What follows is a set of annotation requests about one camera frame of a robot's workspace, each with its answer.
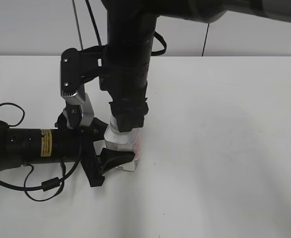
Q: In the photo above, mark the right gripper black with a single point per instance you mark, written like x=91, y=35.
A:
x=127, y=97

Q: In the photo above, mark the white yogurt bottle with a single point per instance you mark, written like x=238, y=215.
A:
x=123, y=141

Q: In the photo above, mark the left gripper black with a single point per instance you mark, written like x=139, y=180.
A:
x=78, y=145

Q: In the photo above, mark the white bottle cap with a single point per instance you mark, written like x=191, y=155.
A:
x=113, y=124

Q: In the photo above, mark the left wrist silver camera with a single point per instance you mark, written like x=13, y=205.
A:
x=78, y=111

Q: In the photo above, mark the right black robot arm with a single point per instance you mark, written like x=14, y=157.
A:
x=132, y=30

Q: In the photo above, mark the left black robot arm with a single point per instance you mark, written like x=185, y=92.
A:
x=22, y=146

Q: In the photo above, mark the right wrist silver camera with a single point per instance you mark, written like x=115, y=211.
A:
x=71, y=88

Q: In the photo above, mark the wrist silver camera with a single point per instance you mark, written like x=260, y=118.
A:
x=78, y=111
x=71, y=88

